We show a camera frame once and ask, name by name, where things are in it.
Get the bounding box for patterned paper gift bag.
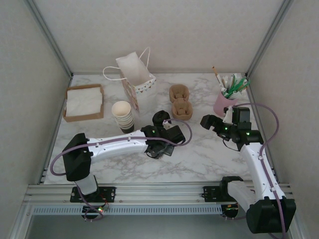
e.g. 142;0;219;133
103;46;157;115

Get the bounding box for white paper napkin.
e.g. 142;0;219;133
65;86;103;117

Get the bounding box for pink straw holder cup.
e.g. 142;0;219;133
213;89;239;117

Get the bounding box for stack of paper cups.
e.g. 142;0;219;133
111;101;136;132

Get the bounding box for paper wrapped wooden stirrer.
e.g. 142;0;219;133
211;66;225;89

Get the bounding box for brown cardboard napkin tray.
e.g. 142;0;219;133
62;84;105;122

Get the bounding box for small circuit board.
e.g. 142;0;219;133
83;206;105;214
225;204;239;215

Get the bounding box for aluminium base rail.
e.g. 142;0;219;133
24;183;294;205

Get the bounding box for aluminium table end rail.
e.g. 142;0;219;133
71;71;248;75

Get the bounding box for white slotted cable duct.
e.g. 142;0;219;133
31;205;223;215

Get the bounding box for aluminium frame post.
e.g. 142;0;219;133
24;0;73;78
245;0;296;78

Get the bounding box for aluminium frame leg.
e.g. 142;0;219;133
7;201;34;239

